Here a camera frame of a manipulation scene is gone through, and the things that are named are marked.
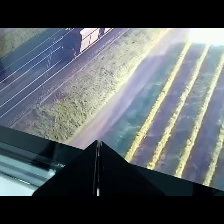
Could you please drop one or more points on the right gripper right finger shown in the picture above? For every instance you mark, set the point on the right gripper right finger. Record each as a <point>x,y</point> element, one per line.
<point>123,178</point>

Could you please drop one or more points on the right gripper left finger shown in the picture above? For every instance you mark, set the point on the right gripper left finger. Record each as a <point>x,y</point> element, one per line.
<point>76,176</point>

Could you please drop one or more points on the silver frame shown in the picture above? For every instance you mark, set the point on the silver frame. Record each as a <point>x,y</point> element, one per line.
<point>23,168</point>

